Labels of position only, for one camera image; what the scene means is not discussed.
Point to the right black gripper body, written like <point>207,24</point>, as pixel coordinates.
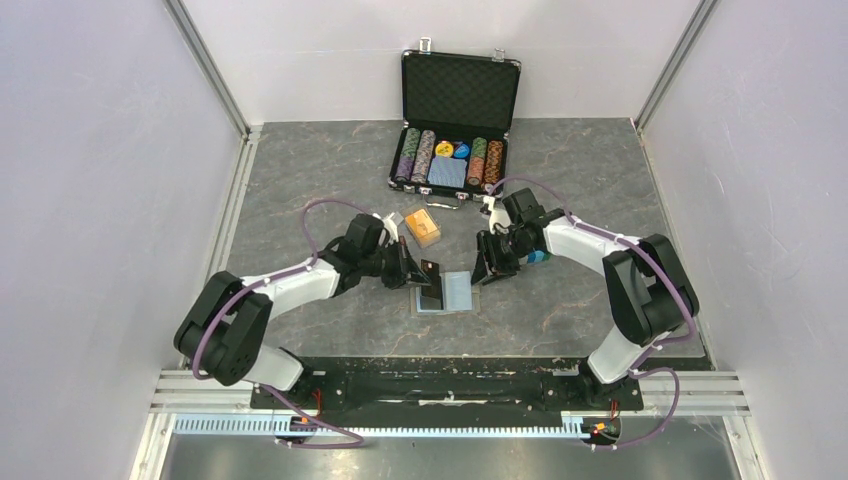
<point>507,246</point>

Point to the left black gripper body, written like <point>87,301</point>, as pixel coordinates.
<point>383,259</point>

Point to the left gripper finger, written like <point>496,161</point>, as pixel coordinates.
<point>412,273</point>
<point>394,277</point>

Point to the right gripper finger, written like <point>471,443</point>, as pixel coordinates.
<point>502,265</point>
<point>481,273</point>

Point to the beige card holder wallet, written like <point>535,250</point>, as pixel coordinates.
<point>459,296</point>

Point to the orange card box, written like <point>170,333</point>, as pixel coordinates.
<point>422,226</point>

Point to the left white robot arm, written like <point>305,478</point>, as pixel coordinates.
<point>222,335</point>

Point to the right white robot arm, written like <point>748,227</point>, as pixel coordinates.
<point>649,292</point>

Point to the stacked toy brick block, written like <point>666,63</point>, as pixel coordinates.
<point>537,257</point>

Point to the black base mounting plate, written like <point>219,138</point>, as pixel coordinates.
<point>454,391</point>

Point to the black poker chip case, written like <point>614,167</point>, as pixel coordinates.
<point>457,112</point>

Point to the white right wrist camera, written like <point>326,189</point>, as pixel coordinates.
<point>498,219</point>

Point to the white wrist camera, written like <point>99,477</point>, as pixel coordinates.
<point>498,219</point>
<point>391,224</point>

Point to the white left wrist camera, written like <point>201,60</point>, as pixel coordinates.
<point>391,224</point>

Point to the grey slotted cable duct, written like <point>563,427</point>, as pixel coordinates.
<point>289,426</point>

